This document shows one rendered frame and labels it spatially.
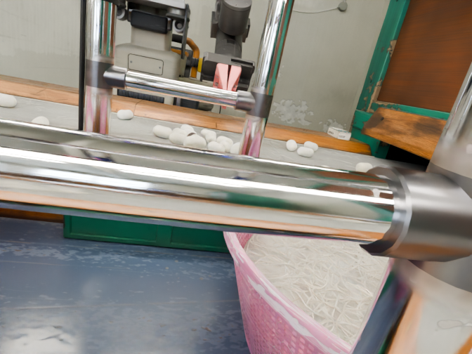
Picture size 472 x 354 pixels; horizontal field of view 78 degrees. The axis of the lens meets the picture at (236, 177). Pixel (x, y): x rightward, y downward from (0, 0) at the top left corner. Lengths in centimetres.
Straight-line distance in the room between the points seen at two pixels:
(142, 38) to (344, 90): 199
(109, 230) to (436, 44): 71
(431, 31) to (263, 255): 67
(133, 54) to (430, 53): 89
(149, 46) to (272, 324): 109
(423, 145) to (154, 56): 88
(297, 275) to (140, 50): 103
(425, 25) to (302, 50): 188
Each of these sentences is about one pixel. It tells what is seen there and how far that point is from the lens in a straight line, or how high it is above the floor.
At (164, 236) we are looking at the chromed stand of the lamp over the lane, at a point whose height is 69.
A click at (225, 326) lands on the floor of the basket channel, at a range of 26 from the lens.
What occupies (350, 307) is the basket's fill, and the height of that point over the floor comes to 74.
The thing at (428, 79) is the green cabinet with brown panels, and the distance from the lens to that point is 77.
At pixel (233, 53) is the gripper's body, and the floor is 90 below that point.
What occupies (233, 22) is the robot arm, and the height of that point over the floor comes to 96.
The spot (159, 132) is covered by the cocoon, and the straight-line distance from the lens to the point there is 51.
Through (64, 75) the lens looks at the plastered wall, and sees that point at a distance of 278.
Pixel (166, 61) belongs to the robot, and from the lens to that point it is 114.
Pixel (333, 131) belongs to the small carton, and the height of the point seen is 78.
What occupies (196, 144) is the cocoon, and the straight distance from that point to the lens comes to 46.
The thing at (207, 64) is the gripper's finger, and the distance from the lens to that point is 59.
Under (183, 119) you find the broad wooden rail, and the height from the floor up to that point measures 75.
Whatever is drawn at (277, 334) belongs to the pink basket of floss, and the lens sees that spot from 17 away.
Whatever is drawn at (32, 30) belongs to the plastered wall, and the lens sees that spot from 287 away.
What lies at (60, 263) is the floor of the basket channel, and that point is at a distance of 32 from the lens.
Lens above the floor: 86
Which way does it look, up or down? 18 degrees down
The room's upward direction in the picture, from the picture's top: 12 degrees clockwise
